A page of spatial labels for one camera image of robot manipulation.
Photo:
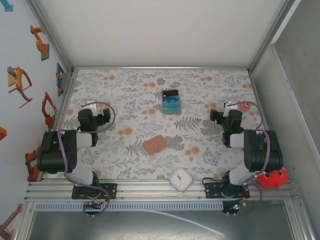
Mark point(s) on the blue and black card stack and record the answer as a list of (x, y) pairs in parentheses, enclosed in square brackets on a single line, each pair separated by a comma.
[(171, 102)]

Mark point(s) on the pink leather card holder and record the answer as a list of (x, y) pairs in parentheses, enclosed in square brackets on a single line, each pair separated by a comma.
[(155, 145)]

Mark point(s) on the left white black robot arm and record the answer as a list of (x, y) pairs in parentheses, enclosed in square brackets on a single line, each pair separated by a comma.
[(55, 150)]

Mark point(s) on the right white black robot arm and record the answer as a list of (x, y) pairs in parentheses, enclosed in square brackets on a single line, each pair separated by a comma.
[(262, 150)]

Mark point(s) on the teal credit card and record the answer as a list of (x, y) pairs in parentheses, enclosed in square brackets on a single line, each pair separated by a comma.
[(171, 107)]

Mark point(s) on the blue credit card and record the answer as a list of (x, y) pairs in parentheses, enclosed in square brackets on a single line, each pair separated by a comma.
[(170, 100)]

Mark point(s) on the pink toy donut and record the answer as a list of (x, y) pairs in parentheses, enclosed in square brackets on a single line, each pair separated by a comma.
[(244, 106)]

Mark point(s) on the floral table mat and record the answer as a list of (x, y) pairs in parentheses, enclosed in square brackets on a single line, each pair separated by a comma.
[(125, 82)]

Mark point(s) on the red plush fish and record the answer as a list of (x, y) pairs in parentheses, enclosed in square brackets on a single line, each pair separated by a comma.
[(272, 177)]

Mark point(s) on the white square clock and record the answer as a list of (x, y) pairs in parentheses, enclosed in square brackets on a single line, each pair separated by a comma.
[(181, 180)]

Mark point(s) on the right small circuit board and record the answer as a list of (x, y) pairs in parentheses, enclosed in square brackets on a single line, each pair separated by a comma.
[(238, 204)]

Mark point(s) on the small circuit board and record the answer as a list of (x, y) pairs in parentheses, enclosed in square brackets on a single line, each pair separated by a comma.
[(238, 204), (92, 205)]

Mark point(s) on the left small circuit board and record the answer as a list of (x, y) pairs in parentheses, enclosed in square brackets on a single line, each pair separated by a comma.
[(92, 205)]

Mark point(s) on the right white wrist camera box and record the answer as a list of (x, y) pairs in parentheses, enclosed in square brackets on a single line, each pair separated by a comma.
[(228, 110)]

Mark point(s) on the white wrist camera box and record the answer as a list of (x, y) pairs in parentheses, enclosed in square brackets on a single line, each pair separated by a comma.
[(91, 105), (228, 110)]

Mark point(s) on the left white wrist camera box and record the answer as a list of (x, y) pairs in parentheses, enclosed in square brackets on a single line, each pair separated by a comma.
[(91, 105)]

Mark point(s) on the aluminium frame bar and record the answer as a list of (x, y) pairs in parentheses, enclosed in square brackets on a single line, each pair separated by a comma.
[(272, 32), (160, 68), (50, 32), (66, 100)]

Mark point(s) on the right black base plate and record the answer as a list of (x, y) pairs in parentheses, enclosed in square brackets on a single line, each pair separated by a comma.
[(212, 190)]

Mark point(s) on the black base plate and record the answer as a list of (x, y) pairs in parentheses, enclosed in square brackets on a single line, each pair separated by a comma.
[(212, 190), (110, 191)]

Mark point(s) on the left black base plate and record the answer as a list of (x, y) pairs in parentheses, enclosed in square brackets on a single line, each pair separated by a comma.
[(110, 191)]

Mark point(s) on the wide aluminium base rail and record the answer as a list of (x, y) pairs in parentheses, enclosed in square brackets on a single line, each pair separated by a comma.
[(150, 192)]

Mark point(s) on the blue wall sticker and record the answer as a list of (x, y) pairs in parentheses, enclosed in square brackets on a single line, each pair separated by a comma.
[(8, 6)]

